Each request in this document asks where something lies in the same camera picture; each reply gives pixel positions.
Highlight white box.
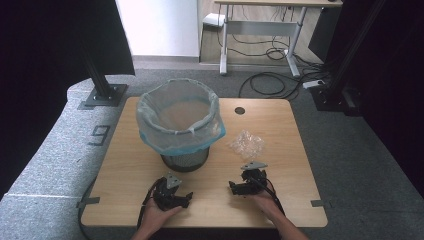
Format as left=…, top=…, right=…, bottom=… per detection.
left=201, top=12, right=226, bottom=28

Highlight translucent blue-edged trash bag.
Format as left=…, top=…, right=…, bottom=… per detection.
left=135, top=77, right=227, bottom=157

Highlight crumpled clear plastic wrapper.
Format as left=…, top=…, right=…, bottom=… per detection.
left=229, top=129, right=266, bottom=160

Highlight black metal stand with dark base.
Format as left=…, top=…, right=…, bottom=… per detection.
left=309, top=0, right=388, bottom=114

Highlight grey tape strip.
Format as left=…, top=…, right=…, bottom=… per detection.
left=310, top=198, right=333, bottom=209
left=76, top=196, right=101, bottom=210

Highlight dark tape floor numeral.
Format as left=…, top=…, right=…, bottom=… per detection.
left=87, top=124, right=112, bottom=147

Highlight black flat panel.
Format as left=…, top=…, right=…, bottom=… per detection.
left=307, top=5, right=344, bottom=64

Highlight person's left hand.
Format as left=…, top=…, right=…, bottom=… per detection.
left=137, top=197, right=184, bottom=237

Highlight black metal stand with base plate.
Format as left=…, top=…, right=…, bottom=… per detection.
left=77, top=39, right=130, bottom=108

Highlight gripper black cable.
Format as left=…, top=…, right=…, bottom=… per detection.
left=136, top=177, right=167, bottom=230
left=248, top=175, right=286, bottom=216

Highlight wooden desk with white legs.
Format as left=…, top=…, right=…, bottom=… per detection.
left=213, top=0, right=344, bottom=78

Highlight person's right hand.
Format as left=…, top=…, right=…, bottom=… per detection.
left=250, top=185, right=285, bottom=222

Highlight black curtain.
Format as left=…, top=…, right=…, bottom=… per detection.
left=324, top=0, right=424, bottom=198
left=0, top=0, right=136, bottom=200

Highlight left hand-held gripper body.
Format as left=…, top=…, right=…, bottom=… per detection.
left=152, top=171, right=183, bottom=212

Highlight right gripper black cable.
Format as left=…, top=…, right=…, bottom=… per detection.
left=248, top=175, right=286, bottom=216

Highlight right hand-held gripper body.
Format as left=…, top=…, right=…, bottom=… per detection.
left=239, top=161, right=270, bottom=196

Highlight white power strip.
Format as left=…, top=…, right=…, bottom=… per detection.
left=302, top=79, right=326, bottom=90

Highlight black mesh trash can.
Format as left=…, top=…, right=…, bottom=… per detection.
left=160, top=145, right=211, bottom=173

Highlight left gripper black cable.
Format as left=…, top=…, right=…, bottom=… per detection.
left=136, top=177, right=167, bottom=230

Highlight black floor cables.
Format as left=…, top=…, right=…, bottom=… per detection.
left=216, top=6, right=334, bottom=101

